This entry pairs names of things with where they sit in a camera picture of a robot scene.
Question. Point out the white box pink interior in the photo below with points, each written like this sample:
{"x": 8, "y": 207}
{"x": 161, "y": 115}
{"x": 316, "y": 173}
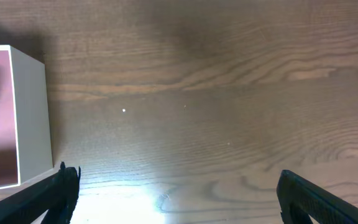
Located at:
{"x": 25, "y": 145}

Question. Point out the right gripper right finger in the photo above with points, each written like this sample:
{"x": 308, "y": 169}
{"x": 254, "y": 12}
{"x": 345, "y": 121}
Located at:
{"x": 301, "y": 201}

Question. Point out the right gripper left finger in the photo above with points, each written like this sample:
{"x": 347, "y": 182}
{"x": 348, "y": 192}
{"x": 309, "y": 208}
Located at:
{"x": 55, "y": 197}

